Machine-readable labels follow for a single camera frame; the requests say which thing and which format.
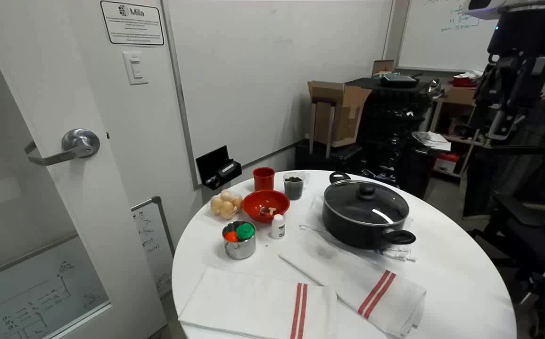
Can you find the white wall sign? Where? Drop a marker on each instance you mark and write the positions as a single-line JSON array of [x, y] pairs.
[[133, 21]]

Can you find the small leaning whiteboard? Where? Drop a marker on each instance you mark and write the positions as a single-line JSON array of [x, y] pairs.
[[151, 241]]

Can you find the black cooking pot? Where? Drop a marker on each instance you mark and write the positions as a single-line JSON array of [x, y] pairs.
[[353, 233]]

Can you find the wooden shelf with clutter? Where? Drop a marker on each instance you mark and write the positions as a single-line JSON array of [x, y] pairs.
[[457, 119]]

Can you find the metal cup with toy vegetables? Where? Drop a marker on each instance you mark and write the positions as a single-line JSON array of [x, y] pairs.
[[240, 241]]

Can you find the glass pot lid black knob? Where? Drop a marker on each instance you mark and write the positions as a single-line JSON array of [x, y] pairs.
[[363, 203]]

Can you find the white towel red stripes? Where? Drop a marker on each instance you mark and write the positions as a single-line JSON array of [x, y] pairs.
[[372, 292], [246, 301]]

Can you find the white door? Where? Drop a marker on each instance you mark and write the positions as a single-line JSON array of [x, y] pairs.
[[46, 207]]

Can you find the red cup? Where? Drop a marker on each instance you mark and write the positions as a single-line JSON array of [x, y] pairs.
[[263, 179]]

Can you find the wall whiteboard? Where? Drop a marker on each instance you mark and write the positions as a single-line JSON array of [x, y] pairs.
[[442, 34]]

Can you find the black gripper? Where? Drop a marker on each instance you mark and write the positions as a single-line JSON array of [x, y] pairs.
[[517, 81]]

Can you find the black equipment cart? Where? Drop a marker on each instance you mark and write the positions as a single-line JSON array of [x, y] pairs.
[[391, 132]]

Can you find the brown cardboard box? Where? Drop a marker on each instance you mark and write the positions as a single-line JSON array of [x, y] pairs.
[[340, 113]]

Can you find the white light switch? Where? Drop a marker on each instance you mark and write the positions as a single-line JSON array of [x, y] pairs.
[[135, 68]]

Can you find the open black case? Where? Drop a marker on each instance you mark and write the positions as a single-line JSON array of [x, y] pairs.
[[217, 168]]

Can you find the red bowl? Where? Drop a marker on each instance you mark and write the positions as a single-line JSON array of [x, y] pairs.
[[265, 203]]

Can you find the yellowish toy food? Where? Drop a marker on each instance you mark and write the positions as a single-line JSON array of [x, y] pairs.
[[225, 205]]

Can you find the small white bottle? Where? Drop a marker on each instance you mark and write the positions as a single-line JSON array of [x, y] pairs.
[[278, 226]]

